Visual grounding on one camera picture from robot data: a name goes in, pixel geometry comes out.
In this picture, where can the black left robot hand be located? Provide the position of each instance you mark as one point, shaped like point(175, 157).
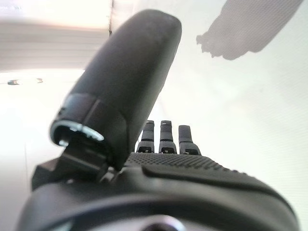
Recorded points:
point(125, 72)

